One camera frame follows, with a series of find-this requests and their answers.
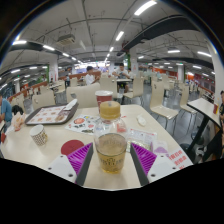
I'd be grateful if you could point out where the black backpack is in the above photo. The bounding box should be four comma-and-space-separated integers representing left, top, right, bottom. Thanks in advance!
11, 105, 25, 116

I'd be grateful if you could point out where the ceiling air conditioner unit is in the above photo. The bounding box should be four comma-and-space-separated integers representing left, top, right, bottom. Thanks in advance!
55, 33, 77, 47

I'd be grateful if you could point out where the group of beige chairs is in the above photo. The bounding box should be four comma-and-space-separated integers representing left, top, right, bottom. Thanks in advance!
31, 74, 208, 128

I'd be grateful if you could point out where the red paper cup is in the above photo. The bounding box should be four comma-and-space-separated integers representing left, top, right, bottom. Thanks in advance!
94, 90, 114, 114

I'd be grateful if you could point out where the crumpled food wrapper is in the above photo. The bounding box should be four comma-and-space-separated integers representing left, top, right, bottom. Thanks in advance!
10, 111, 27, 132

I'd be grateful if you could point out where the neighbouring beige table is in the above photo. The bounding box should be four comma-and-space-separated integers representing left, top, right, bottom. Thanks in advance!
186, 97, 223, 151

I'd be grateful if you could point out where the white striped mug, gold handle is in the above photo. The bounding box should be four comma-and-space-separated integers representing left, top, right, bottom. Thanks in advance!
29, 124, 49, 147

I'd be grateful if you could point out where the clear bottle with yellow cap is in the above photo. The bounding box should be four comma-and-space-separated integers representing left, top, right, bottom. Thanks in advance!
93, 100, 128, 174

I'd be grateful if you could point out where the white paper napkin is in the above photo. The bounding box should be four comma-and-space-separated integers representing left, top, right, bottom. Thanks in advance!
63, 98, 78, 112

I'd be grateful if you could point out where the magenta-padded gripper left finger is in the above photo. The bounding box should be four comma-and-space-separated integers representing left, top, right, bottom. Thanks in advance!
46, 142, 95, 187

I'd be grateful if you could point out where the printed paper tray liner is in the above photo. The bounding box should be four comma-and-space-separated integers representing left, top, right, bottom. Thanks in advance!
28, 105, 68, 124

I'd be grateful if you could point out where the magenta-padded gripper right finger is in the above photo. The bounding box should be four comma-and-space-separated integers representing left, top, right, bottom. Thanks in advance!
129, 142, 181, 187

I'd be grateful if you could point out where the crumpled white tissue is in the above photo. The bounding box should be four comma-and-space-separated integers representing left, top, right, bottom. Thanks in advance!
135, 114, 148, 127

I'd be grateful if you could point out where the dark brown food tray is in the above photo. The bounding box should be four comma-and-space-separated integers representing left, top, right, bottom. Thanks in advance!
24, 102, 80, 126

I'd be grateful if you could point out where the group of ceiling lights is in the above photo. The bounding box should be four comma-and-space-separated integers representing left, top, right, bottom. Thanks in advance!
0, 0, 214, 91

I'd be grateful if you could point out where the white leaflet with red print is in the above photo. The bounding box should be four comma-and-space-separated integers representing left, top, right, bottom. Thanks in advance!
168, 149, 194, 171

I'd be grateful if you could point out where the flat round red coaster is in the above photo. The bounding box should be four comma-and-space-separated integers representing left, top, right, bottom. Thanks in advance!
60, 139, 86, 156

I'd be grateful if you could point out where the colourful sticker sheet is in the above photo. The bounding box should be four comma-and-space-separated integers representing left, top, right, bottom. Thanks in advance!
64, 113, 101, 135

